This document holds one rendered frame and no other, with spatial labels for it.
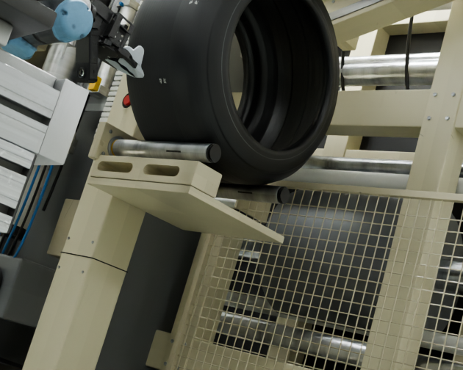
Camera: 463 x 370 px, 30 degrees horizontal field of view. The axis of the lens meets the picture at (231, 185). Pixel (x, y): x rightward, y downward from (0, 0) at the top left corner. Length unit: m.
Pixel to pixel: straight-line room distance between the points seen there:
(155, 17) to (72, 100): 1.13
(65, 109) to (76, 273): 1.32
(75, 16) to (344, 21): 1.12
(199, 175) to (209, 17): 0.36
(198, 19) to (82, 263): 0.70
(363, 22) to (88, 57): 0.99
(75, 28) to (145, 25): 0.49
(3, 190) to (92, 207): 1.37
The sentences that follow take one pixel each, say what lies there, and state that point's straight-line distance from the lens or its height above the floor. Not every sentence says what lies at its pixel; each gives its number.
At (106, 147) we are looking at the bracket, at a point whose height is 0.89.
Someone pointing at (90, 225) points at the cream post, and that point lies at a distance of 2.25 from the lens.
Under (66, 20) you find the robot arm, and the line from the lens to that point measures 1.61.
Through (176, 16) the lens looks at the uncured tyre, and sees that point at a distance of 2.01.
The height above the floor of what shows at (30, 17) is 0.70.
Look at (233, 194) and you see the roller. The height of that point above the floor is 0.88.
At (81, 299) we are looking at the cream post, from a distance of 2.21.
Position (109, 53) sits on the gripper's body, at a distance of 1.88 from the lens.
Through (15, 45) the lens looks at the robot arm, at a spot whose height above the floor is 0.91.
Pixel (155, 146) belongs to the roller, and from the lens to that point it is 2.06.
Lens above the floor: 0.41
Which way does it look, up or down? 13 degrees up
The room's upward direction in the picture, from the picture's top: 17 degrees clockwise
